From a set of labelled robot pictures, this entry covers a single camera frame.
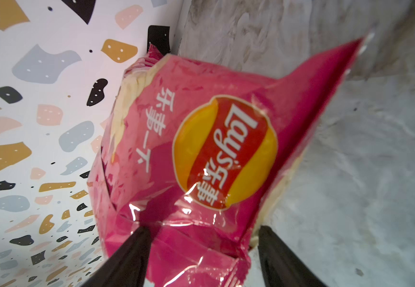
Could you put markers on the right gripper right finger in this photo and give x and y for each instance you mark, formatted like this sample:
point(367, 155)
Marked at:
point(280, 266)

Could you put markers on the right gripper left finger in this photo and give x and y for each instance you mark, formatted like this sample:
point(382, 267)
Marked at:
point(127, 267)

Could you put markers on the pink potato chips bag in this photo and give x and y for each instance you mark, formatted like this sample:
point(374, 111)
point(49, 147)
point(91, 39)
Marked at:
point(197, 153)

